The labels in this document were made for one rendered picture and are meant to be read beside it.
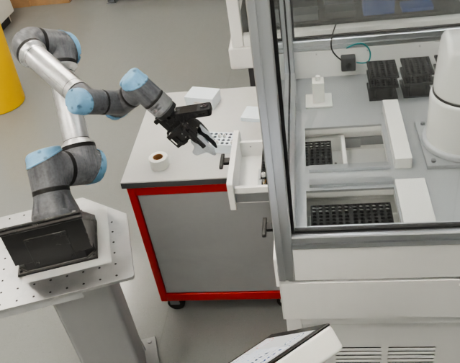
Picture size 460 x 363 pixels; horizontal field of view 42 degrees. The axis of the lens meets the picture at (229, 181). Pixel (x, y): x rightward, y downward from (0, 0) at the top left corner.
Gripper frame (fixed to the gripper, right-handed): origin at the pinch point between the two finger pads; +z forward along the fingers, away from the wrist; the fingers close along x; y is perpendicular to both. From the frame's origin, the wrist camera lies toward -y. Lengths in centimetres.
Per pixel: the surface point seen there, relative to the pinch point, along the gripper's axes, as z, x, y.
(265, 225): 13.9, 31.7, -10.9
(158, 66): 31, -245, 124
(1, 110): -31, -191, 207
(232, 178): 6.3, 11.9, -2.9
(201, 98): 5, -56, 20
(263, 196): 17.1, 12.9, -6.3
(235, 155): 6.3, 0.5, -2.9
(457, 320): 52, 55, -42
